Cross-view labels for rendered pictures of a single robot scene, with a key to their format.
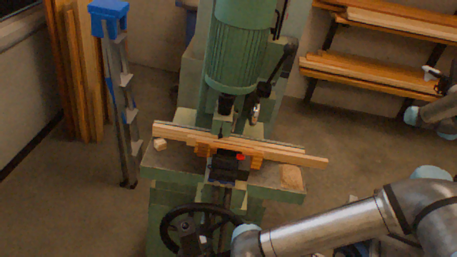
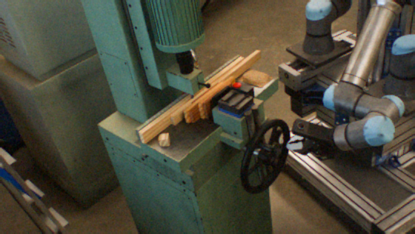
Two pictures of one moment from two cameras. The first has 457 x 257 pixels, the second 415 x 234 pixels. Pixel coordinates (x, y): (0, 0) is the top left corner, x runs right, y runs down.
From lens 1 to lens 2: 0.88 m
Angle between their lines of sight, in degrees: 32
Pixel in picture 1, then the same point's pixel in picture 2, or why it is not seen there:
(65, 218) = not seen: outside the picture
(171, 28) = not seen: outside the picture
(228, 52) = (186, 11)
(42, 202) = not seen: outside the picture
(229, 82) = (195, 35)
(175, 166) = (197, 140)
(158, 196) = (199, 178)
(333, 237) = (380, 41)
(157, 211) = (203, 193)
